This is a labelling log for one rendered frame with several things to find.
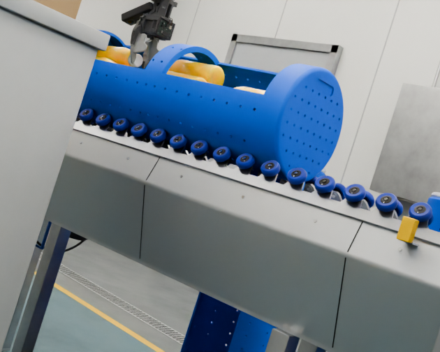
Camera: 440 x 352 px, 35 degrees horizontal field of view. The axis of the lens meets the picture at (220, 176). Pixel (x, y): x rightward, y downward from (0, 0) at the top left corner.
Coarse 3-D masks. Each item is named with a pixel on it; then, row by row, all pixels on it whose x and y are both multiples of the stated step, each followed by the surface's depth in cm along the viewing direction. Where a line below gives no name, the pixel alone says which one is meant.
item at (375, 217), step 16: (80, 128) 202; (96, 128) 200; (128, 144) 189; (144, 144) 187; (160, 144) 185; (176, 160) 177; (192, 160) 176; (224, 176) 167; (240, 176) 165; (272, 176) 162; (272, 192) 158; (288, 192) 156; (304, 192) 155; (336, 208) 148; (352, 208) 147; (384, 224) 141; (400, 224) 140; (432, 240) 134
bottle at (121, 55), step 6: (108, 48) 215; (114, 48) 214; (120, 48) 213; (126, 48) 213; (96, 54) 217; (102, 54) 216; (108, 54) 214; (114, 54) 212; (120, 54) 211; (126, 54) 211; (114, 60) 212; (120, 60) 211; (126, 60) 211; (132, 66) 212
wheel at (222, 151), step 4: (220, 148) 172; (224, 148) 172; (228, 148) 172; (216, 152) 172; (220, 152) 171; (224, 152) 171; (228, 152) 170; (216, 156) 170; (220, 156) 170; (224, 156) 170; (228, 156) 170; (216, 160) 171; (220, 160) 170; (224, 160) 170
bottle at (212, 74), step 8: (176, 64) 196; (184, 64) 195; (192, 64) 193; (200, 64) 192; (208, 64) 191; (184, 72) 194; (192, 72) 192; (200, 72) 190; (208, 72) 188; (216, 72) 190; (208, 80) 188; (216, 80) 191
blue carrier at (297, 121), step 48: (192, 48) 190; (96, 96) 200; (144, 96) 187; (192, 96) 176; (240, 96) 167; (288, 96) 160; (336, 96) 175; (240, 144) 168; (288, 144) 164; (336, 144) 180
